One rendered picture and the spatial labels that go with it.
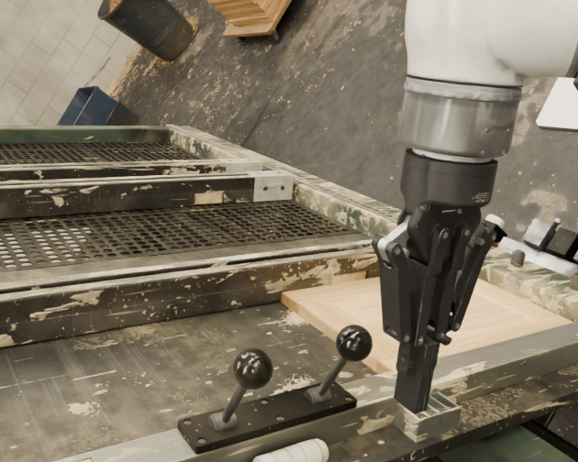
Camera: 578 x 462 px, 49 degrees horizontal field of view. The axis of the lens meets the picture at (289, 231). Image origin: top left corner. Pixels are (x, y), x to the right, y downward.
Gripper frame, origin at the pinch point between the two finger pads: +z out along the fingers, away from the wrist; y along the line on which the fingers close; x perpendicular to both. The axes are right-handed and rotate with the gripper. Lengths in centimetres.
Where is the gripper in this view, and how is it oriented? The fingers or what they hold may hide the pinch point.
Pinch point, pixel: (415, 371)
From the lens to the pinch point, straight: 60.3
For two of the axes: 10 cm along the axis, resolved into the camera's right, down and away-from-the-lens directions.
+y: 8.4, -0.9, 5.3
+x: -5.3, -3.0, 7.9
